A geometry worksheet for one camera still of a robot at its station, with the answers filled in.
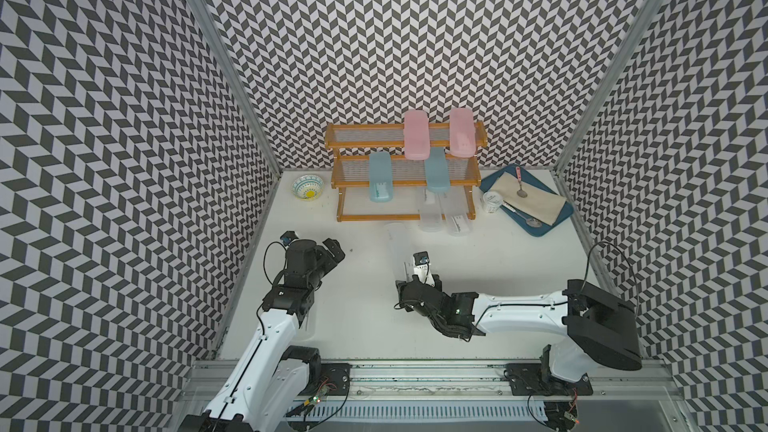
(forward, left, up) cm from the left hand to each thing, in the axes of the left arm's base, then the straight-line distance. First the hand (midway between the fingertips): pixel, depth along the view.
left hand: (327, 252), depth 83 cm
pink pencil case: (+29, -25, +18) cm, 43 cm away
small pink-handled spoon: (+29, -66, -10) cm, 73 cm away
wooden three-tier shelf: (+48, +1, -14) cm, 50 cm away
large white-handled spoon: (+17, -66, -11) cm, 69 cm away
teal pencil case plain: (+20, -31, +11) cm, 39 cm away
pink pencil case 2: (+29, -39, +18) cm, 52 cm away
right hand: (-7, -23, -6) cm, 25 cm away
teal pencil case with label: (+23, -14, +6) cm, 28 cm away
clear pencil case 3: (+20, -39, -8) cm, 45 cm away
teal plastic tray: (+22, -79, -11) cm, 83 cm away
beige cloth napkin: (+27, -72, -12) cm, 78 cm away
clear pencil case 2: (-18, +5, -10) cm, 21 cm away
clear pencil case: (+3, -20, -5) cm, 21 cm away
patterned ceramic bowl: (+34, +14, -10) cm, 38 cm away
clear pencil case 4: (+20, -31, -9) cm, 38 cm away
